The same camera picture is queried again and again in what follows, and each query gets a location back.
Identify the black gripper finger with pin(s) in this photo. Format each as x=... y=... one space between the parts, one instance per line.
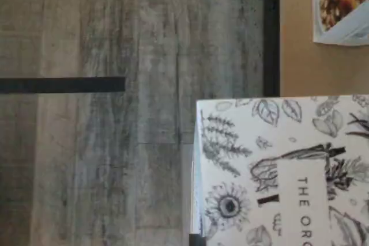
x=197 y=240

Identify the purely elizabeth yellow granola package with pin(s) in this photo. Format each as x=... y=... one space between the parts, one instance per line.
x=340 y=4

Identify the white box yellow strip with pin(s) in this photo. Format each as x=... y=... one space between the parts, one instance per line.
x=288 y=156

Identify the black flat floor bar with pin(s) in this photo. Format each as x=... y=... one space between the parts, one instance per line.
x=57 y=85

